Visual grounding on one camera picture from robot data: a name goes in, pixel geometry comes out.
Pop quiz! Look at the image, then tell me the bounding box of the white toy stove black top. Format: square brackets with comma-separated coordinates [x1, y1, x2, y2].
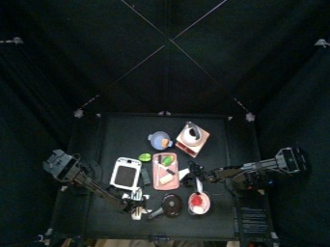
[108, 156, 143, 191]

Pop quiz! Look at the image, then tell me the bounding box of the white flat toy piece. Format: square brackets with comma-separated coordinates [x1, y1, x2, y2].
[176, 167, 191, 181]

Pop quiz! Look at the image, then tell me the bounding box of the pink cutting board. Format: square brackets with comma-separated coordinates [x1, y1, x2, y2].
[151, 151, 182, 192]

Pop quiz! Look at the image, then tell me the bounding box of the beige toy cheese block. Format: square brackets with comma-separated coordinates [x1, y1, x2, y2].
[158, 174, 175, 186]

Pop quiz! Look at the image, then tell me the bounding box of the red toy strawberry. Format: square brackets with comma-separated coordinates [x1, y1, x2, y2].
[190, 194, 204, 207]

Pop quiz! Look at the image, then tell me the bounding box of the green toy vegetable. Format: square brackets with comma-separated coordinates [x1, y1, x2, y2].
[160, 154, 175, 167]

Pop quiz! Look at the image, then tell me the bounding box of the black toy frying pan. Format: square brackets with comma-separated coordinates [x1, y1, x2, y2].
[147, 193, 183, 220]

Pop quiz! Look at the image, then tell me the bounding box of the silver toy kettle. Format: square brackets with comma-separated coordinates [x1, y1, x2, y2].
[183, 121, 203, 144]

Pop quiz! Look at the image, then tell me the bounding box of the blue toy pot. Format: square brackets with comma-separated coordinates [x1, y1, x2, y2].
[147, 130, 175, 151]

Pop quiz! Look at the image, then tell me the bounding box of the green toy lime half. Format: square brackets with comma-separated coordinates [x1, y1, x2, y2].
[136, 152, 154, 163]

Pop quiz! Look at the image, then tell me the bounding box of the toy knife black handle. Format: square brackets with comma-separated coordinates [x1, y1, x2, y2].
[152, 159, 178, 177]

